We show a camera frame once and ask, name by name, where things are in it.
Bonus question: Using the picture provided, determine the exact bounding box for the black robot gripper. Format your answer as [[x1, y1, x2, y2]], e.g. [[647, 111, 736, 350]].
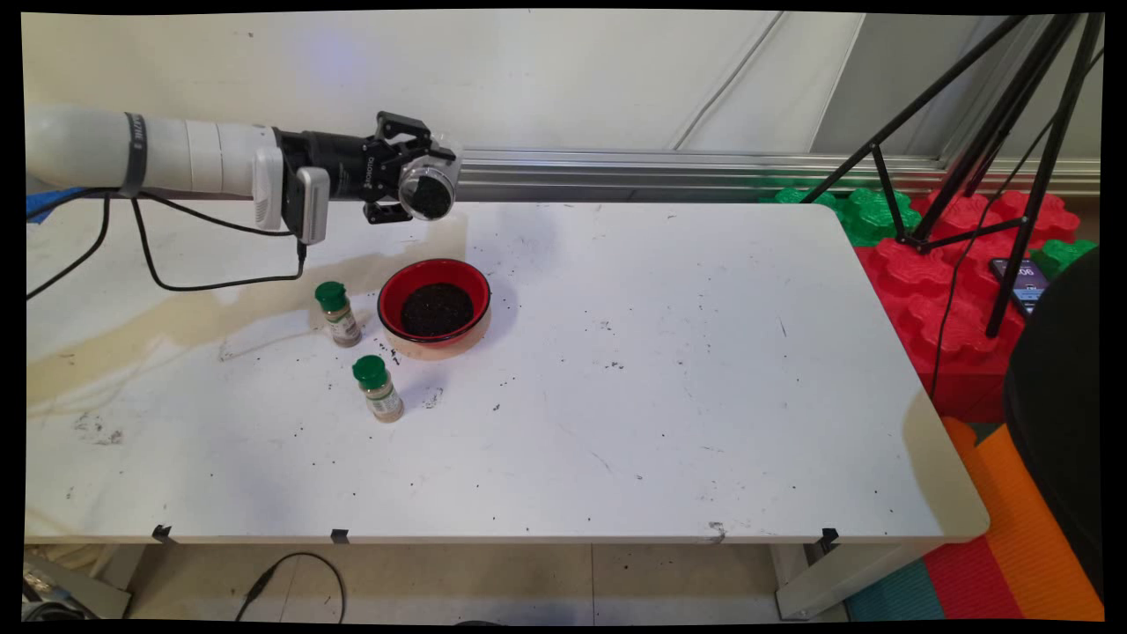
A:
[[275, 111, 458, 225]]

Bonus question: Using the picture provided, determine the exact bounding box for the clear jar with black grains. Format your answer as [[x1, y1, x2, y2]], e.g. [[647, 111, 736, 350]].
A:
[[396, 132, 464, 223]]

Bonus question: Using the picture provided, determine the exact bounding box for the red bowl with black grains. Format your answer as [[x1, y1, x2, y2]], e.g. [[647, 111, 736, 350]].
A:
[[377, 258, 494, 360]]

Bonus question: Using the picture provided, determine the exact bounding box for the green-capped spice bottle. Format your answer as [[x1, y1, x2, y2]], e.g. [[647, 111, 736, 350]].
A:
[[352, 355, 406, 423], [314, 281, 363, 348]]

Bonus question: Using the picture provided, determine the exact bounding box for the blue foam piece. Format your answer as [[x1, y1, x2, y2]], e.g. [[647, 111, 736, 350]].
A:
[[26, 186, 91, 224]]

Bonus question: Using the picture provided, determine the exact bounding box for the green cloth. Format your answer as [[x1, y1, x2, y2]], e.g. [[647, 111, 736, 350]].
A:
[[762, 181, 923, 248]]

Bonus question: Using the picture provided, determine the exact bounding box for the grey metal base beam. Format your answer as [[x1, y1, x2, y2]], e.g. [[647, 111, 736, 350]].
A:
[[22, 550, 133, 622]]

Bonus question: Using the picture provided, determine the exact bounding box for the red foam block stack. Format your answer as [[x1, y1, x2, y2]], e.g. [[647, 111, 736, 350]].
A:
[[850, 189, 1084, 424]]

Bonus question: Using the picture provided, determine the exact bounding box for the white table leg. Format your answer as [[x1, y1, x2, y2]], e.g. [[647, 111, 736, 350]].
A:
[[775, 542, 943, 620]]

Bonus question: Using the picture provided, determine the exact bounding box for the black smartphone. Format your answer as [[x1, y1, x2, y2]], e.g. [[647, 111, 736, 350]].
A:
[[988, 257, 1051, 317]]

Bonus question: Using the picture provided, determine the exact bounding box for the black tripod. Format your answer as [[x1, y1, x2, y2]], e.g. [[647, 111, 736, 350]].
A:
[[797, 13, 1106, 340]]

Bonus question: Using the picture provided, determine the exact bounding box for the teal foam floor mat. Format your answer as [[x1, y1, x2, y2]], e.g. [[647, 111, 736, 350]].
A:
[[845, 559, 947, 622]]

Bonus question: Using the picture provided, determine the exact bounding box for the green foam block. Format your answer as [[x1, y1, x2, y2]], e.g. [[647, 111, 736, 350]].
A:
[[1028, 238, 1098, 279]]

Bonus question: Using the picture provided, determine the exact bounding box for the red foam floor mat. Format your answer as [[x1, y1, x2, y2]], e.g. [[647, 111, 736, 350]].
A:
[[920, 537, 1022, 622]]

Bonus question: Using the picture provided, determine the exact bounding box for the black round chair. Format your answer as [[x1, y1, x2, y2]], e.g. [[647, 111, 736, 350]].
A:
[[1004, 247, 1106, 601]]

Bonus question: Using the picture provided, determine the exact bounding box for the orange foam floor mat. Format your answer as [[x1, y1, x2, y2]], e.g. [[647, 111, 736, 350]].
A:
[[942, 418, 1106, 622]]

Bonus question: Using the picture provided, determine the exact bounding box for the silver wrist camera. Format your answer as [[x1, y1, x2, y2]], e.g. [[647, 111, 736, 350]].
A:
[[253, 145, 332, 247]]

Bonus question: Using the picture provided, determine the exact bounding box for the aluminium wall rail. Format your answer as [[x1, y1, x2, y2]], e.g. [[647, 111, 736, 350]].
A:
[[453, 145, 1101, 202]]

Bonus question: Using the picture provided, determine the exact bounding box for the black camera cable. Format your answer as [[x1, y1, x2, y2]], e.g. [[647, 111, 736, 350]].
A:
[[130, 192, 309, 293]]

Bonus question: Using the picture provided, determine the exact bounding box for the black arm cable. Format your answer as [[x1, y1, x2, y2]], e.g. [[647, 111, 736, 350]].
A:
[[26, 192, 112, 302]]

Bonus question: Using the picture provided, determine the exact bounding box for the black floor cable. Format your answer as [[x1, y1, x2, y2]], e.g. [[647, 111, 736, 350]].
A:
[[233, 553, 347, 623]]

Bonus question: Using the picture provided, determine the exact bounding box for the thin black tripod cable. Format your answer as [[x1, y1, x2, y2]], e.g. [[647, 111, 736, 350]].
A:
[[929, 53, 1106, 402]]

